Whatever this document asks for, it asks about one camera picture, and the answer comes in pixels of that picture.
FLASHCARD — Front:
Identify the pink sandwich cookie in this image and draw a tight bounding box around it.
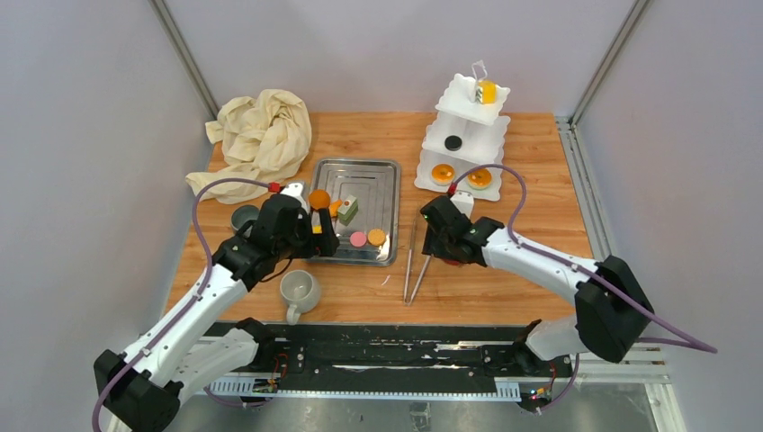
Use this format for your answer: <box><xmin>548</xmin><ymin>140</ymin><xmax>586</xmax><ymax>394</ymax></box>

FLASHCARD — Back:
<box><xmin>349</xmin><ymin>231</ymin><xmax>367</xmax><ymax>248</ymax></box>

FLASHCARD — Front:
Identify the green layered cake slice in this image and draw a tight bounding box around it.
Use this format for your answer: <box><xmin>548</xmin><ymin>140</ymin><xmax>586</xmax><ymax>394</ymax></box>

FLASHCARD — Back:
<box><xmin>337</xmin><ymin>194</ymin><xmax>358</xmax><ymax>226</ymax></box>

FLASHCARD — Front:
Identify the yellow round biscuit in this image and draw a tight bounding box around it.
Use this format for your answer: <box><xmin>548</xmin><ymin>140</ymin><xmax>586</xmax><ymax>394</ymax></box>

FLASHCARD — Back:
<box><xmin>367</xmin><ymin>229</ymin><xmax>387</xmax><ymax>247</ymax></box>

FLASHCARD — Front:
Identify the white ceramic mug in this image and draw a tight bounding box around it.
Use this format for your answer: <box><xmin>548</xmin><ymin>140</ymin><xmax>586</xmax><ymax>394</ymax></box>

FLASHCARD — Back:
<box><xmin>280</xmin><ymin>270</ymin><xmax>322</xmax><ymax>326</ymax></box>

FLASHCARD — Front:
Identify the orange topped tart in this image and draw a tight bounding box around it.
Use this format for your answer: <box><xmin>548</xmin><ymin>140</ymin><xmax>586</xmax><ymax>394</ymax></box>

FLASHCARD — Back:
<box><xmin>430</xmin><ymin>164</ymin><xmax>455</xmax><ymax>186</ymax></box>
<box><xmin>466</xmin><ymin>168</ymin><xmax>493</xmax><ymax>191</ymax></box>

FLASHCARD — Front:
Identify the black sandwich cookie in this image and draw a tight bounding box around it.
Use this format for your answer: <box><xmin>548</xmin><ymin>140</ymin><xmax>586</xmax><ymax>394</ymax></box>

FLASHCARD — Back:
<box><xmin>444</xmin><ymin>135</ymin><xmax>462</xmax><ymax>151</ymax></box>

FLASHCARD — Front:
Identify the yellow cake slice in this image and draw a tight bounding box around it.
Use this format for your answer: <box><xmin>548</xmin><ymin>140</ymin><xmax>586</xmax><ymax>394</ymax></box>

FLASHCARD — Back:
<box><xmin>474</xmin><ymin>79</ymin><xmax>498</xmax><ymax>104</ymax></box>

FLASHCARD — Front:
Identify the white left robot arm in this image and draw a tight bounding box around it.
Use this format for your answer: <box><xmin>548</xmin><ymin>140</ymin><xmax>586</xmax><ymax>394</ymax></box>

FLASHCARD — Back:
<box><xmin>92</xmin><ymin>192</ymin><xmax>339</xmax><ymax>431</ymax></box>

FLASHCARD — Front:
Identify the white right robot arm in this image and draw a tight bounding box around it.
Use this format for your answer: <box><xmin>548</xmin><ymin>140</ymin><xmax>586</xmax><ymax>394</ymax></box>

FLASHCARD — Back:
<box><xmin>420</xmin><ymin>195</ymin><xmax>653</xmax><ymax>375</ymax></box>

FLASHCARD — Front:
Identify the grey metal cup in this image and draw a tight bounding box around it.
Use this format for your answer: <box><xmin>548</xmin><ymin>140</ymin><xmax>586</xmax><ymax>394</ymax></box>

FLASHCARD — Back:
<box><xmin>230</xmin><ymin>204</ymin><xmax>260</xmax><ymax>232</ymax></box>

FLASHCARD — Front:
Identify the orange ball fruit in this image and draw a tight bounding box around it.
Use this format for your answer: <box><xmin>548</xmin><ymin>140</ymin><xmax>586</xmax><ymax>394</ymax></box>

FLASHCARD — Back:
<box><xmin>308</xmin><ymin>189</ymin><xmax>331</xmax><ymax>211</ymax></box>

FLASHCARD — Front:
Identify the stainless steel tray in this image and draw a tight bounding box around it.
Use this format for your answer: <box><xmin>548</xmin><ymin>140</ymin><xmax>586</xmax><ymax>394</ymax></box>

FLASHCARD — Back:
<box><xmin>310</xmin><ymin>157</ymin><xmax>401</xmax><ymax>266</ymax></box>

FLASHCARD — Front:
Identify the cream crumpled cloth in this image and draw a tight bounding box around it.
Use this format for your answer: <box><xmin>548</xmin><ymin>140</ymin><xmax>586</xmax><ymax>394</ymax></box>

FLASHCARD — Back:
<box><xmin>185</xmin><ymin>89</ymin><xmax>312</xmax><ymax>204</ymax></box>

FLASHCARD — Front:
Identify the white three-tier dessert stand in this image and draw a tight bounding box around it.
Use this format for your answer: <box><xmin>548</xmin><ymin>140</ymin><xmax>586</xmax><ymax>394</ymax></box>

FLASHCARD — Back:
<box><xmin>414</xmin><ymin>60</ymin><xmax>511</xmax><ymax>202</ymax></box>

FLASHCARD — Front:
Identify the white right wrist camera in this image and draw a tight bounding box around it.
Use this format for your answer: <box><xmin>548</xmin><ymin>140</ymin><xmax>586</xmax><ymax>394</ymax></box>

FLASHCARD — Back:
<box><xmin>451</xmin><ymin>191</ymin><xmax>475</xmax><ymax>219</ymax></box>

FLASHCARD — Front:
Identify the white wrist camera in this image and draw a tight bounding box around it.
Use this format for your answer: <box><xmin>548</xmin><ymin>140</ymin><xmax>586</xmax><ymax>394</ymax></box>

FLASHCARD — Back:
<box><xmin>280</xmin><ymin>181</ymin><xmax>310</xmax><ymax>212</ymax></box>
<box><xmin>451</xmin><ymin>191</ymin><xmax>475</xmax><ymax>219</ymax></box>

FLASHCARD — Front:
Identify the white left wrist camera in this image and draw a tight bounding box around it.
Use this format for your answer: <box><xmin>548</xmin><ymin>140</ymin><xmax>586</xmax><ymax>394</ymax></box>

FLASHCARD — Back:
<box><xmin>280</xmin><ymin>181</ymin><xmax>310</xmax><ymax>212</ymax></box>

